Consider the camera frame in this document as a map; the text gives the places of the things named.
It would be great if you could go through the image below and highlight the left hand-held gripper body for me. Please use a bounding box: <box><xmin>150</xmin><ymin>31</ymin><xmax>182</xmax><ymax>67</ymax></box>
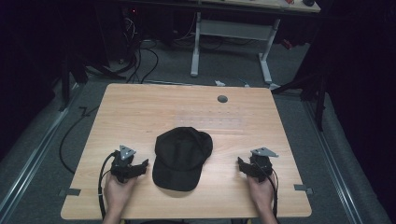
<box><xmin>109</xmin><ymin>144</ymin><xmax>138</xmax><ymax>184</ymax></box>

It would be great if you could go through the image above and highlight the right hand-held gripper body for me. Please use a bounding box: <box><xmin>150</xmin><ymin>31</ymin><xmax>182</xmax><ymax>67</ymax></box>
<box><xmin>249</xmin><ymin>147</ymin><xmax>280</xmax><ymax>184</ymax></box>

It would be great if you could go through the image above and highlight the black baseball cap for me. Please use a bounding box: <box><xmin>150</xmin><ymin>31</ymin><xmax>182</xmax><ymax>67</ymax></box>
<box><xmin>151</xmin><ymin>126</ymin><xmax>214</xmax><ymax>192</ymax></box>

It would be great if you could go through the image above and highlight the person's right hand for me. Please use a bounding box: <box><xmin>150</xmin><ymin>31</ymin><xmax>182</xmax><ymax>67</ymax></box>
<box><xmin>247</xmin><ymin>172</ymin><xmax>278</xmax><ymax>217</ymax></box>

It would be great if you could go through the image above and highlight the person's left hand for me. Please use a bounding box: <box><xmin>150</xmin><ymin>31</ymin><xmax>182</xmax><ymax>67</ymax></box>
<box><xmin>103</xmin><ymin>172</ymin><xmax>138</xmax><ymax>217</ymax></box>

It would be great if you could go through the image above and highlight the grey tape piece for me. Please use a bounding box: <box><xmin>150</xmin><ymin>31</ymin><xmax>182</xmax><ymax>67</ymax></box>
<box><xmin>58</xmin><ymin>188</ymin><xmax>82</xmax><ymax>198</ymax></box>
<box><xmin>293</xmin><ymin>183</ymin><xmax>315</xmax><ymax>196</ymax></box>

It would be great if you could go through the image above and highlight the black stand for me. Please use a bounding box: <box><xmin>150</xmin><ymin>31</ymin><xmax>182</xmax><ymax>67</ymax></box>
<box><xmin>270</xmin><ymin>62</ymin><xmax>330</xmax><ymax>133</ymax></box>
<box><xmin>57</xmin><ymin>46</ymin><xmax>125</xmax><ymax>113</ymax></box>

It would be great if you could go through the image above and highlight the desk with white metal legs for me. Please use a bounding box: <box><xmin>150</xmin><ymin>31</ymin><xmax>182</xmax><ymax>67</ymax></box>
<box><xmin>190</xmin><ymin>0</ymin><xmax>322</xmax><ymax>86</ymax></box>

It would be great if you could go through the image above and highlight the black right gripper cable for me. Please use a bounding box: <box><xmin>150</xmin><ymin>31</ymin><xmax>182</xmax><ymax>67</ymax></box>
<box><xmin>254</xmin><ymin>161</ymin><xmax>279</xmax><ymax>219</ymax></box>

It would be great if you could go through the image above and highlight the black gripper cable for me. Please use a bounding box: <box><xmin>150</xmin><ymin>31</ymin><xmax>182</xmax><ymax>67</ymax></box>
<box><xmin>97</xmin><ymin>150</ymin><xmax>120</xmax><ymax>220</ymax></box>
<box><xmin>254</xmin><ymin>161</ymin><xmax>279</xmax><ymax>219</ymax></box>

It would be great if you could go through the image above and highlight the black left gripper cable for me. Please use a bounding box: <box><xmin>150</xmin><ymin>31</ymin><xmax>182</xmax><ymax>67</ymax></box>
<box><xmin>97</xmin><ymin>150</ymin><xmax>120</xmax><ymax>220</ymax></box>

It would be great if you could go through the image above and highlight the black floor cable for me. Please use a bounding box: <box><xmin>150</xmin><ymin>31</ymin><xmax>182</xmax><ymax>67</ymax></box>
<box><xmin>59</xmin><ymin>105</ymin><xmax>101</xmax><ymax>175</ymax></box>

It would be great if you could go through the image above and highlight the metal floor rail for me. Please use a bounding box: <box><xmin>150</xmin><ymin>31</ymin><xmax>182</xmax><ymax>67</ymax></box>
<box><xmin>303</xmin><ymin>100</ymin><xmax>365</xmax><ymax>224</ymax></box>
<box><xmin>0</xmin><ymin>82</ymin><xmax>82</xmax><ymax>218</ymax></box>

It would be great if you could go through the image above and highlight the bundle of black cables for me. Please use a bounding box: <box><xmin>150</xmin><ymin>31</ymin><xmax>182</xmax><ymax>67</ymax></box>
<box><xmin>120</xmin><ymin>13</ymin><xmax>160</xmax><ymax>85</ymax></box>

